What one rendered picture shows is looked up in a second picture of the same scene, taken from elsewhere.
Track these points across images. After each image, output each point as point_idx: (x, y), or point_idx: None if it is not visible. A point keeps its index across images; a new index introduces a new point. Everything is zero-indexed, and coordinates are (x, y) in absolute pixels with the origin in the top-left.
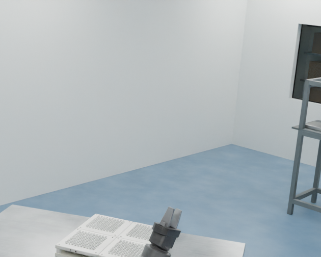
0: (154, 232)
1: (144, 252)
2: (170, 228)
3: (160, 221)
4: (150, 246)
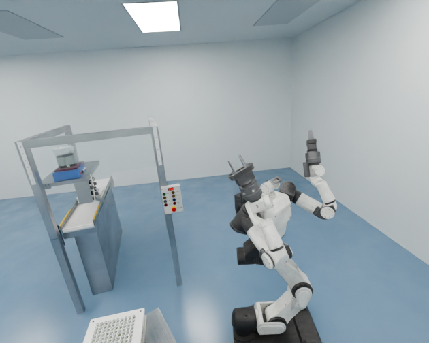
0: (252, 171)
1: (258, 184)
2: (242, 166)
3: (246, 165)
4: (253, 182)
